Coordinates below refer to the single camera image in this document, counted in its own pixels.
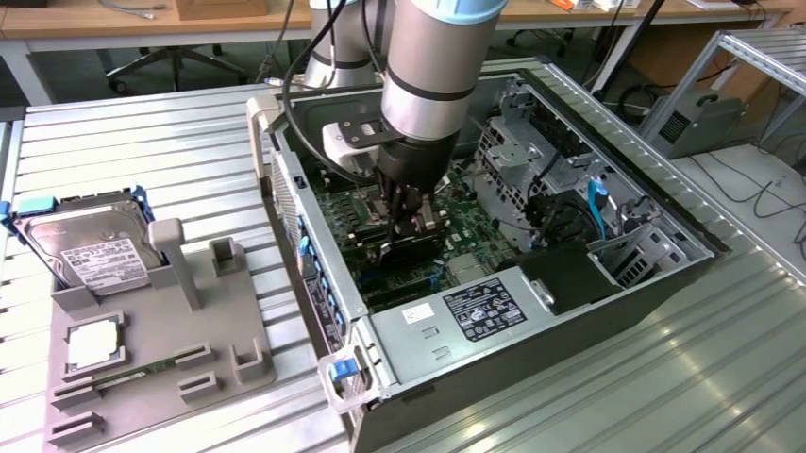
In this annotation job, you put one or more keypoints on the graphics card with metal bracket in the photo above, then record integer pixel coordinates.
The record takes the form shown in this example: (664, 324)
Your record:
(409, 252)

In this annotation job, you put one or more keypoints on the open black PC case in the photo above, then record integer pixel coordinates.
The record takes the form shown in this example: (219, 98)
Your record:
(566, 340)

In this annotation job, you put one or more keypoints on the aluminium frame table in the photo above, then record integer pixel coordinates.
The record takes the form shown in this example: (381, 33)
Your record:
(755, 52)

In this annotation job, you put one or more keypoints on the green RAM stick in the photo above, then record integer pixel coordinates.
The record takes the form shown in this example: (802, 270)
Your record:
(134, 374)

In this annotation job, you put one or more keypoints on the blue disk caddy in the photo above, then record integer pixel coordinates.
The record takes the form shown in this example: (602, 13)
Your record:
(37, 207)

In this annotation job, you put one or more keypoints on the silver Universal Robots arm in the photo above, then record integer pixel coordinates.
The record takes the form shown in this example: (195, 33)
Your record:
(433, 61)

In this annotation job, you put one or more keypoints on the silver hard disk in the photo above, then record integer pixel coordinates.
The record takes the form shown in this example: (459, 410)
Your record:
(94, 250)

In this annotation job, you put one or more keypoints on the silver CPU chip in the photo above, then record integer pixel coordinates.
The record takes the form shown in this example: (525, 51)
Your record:
(96, 347)

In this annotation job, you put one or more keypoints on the grey power supply unit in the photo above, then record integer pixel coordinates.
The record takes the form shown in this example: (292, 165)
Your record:
(428, 340)

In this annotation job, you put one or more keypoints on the metal disk bay cage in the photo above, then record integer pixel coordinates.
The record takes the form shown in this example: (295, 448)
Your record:
(509, 156)

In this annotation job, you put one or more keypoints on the silver chipset heatsink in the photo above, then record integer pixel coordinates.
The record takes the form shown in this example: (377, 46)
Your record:
(468, 269)

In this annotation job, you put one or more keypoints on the wooden desk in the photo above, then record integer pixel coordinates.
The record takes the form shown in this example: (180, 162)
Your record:
(554, 19)
(62, 26)

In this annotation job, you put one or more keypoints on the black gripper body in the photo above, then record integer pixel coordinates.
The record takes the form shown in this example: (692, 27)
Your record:
(415, 160)

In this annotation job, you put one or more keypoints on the blue case latch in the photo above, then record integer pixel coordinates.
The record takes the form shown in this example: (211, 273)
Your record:
(343, 369)

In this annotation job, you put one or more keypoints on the grey parts rack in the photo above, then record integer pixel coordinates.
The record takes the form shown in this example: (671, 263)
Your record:
(157, 330)

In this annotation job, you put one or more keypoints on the green motherboard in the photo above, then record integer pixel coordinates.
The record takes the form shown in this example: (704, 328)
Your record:
(477, 236)

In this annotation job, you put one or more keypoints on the black stand pole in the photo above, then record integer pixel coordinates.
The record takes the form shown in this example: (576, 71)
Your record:
(630, 45)

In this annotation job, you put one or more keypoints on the black office chair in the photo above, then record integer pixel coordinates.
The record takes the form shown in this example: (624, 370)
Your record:
(535, 40)
(176, 66)

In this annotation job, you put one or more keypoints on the orange box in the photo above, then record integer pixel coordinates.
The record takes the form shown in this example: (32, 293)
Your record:
(572, 5)

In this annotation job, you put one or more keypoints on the grey computer tower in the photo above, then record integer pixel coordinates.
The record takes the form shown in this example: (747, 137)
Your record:
(699, 125)

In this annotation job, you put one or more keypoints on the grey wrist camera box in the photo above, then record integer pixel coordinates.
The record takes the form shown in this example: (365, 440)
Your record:
(345, 151)

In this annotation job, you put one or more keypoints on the black air shroud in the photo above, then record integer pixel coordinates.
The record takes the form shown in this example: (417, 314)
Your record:
(554, 278)

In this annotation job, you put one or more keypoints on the long black expansion slot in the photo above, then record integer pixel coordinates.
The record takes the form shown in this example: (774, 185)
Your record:
(396, 289)
(405, 300)

